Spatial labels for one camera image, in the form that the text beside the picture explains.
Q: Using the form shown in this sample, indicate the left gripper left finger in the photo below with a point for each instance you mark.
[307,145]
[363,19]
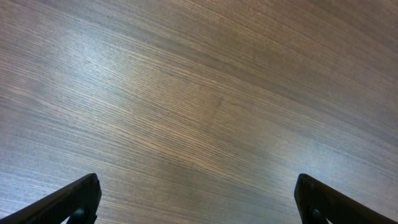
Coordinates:
[77,202]

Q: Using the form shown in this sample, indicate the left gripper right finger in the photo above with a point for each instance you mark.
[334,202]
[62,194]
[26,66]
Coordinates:
[319,203]

